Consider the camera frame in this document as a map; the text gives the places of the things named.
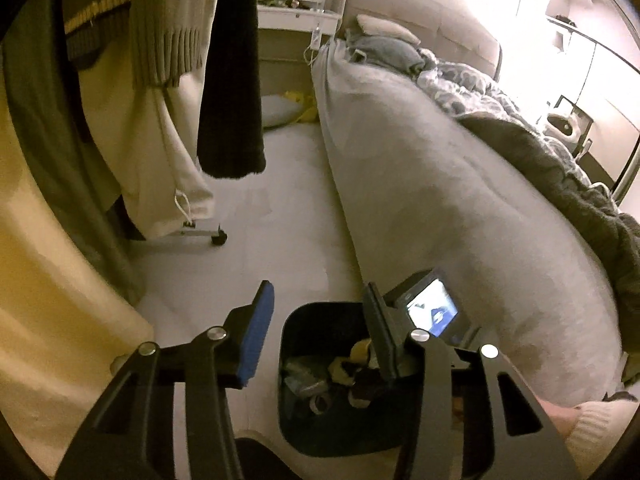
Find patterned grey duvet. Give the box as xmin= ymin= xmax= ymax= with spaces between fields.
xmin=417 ymin=47 xmax=616 ymax=201

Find grey padded headboard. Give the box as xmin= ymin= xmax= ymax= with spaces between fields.
xmin=334 ymin=0 xmax=503 ymax=78

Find dark grey fleece blanket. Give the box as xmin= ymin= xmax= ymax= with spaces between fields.
xmin=457 ymin=115 xmax=640 ymax=356

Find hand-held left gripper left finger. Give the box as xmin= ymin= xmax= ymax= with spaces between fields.
xmin=55 ymin=280 xmax=277 ymax=480

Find hanging clothes on rack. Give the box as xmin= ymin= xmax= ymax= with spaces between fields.
xmin=0 ymin=0 xmax=146 ymax=307

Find cream drawstring trousers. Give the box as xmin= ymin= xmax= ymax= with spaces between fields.
xmin=80 ymin=74 xmax=217 ymax=242

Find grey bed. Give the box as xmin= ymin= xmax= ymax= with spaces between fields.
xmin=310 ymin=37 xmax=640 ymax=408

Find white dressing table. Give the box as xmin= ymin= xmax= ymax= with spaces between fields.
xmin=257 ymin=0 xmax=343 ymax=66

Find black trash bin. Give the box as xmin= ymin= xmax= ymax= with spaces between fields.
xmin=277 ymin=301 xmax=426 ymax=458

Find white wardrobe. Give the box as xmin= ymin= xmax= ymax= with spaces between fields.
xmin=547 ymin=15 xmax=640 ymax=197

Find grey-green pillow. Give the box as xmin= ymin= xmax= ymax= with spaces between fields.
xmin=345 ymin=34 xmax=426 ymax=76

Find yellow scrap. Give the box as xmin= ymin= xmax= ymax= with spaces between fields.
xmin=327 ymin=339 xmax=375 ymax=386

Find cream pillow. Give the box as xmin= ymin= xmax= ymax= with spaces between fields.
xmin=356 ymin=13 xmax=421 ymax=46

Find olive knit cardigan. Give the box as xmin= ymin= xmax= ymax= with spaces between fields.
xmin=64 ymin=0 xmax=224 ymax=89

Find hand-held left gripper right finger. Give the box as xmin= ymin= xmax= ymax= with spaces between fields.
xmin=362 ymin=282 xmax=583 ymax=480

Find person's right forearm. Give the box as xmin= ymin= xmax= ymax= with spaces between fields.
xmin=540 ymin=397 xmax=640 ymax=480

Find yellow curtain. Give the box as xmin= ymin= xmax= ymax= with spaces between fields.
xmin=0 ymin=105 xmax=156 ymax=477

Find white cat bed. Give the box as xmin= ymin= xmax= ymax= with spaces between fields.
xmin=547 ymin=110 xmax=589 ymax=141

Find black hanging garment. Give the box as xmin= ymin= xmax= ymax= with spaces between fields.
xmin=196 ymin=0 xmax=267 ymax=179

